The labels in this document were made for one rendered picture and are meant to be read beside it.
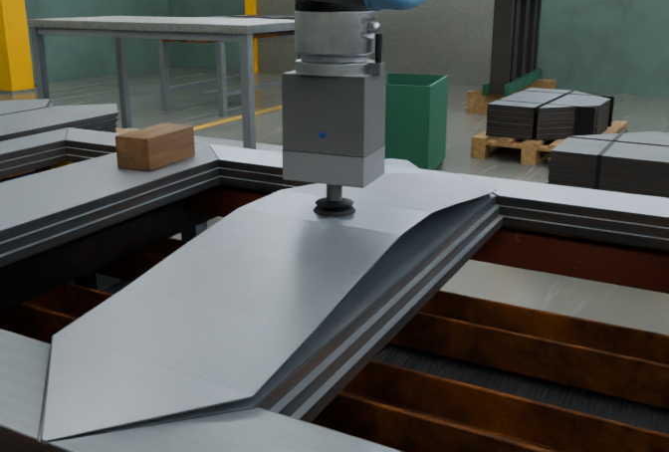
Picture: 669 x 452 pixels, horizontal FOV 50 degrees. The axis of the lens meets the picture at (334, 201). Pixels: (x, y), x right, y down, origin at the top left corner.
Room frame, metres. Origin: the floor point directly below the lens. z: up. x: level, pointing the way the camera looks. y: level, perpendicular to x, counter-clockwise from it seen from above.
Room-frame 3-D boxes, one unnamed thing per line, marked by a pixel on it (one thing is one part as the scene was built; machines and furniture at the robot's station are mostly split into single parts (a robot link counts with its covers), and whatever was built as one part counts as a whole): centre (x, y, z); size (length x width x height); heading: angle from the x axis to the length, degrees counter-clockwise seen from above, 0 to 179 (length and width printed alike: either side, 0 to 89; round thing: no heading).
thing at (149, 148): (1.09, 0.27, 0.87); 0.12 x 0.06 x 0.05; 157
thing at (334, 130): (0.71, -0.01, 0.99); 0.10 x 0.09 x 0.16; 158
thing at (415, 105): (4.55, -0.43, 0.29); 0.61 x 0.46 x 0.57; 161
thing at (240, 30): (4.13, 0.90, 0.48); 1.50 x 0.70 x 0.95; 62
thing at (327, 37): (0.70, 0.00, 1.06); 0.08 x 0.08 x 0.05
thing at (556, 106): (5.18, -1.59, 0.18); 1.20 x 0.80 x 0.37; 149
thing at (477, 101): (7.23, -1.79, 0.58); 1.60 x 0.60 x 1.17; 155
